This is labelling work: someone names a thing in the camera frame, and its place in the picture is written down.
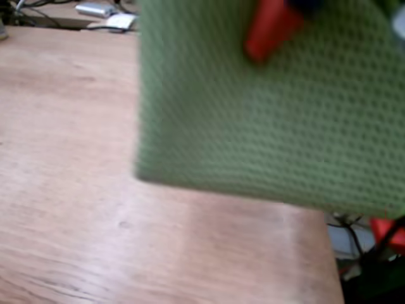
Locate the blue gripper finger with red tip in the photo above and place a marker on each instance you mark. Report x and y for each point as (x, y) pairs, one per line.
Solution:
(272, 28)

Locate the green waffle cloth black trim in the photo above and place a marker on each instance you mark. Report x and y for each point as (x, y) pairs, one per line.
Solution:
(269, 126)

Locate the blue and red robot arm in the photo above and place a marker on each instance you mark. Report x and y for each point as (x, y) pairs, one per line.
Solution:
(387, 231)

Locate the white computer mouse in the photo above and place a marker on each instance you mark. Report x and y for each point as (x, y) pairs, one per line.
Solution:
(121, 22)

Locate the silver metal box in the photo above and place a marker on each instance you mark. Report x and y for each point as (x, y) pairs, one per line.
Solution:
(93, 9)

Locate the grey object at table edge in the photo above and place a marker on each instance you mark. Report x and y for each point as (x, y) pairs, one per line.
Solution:
(3, 31)

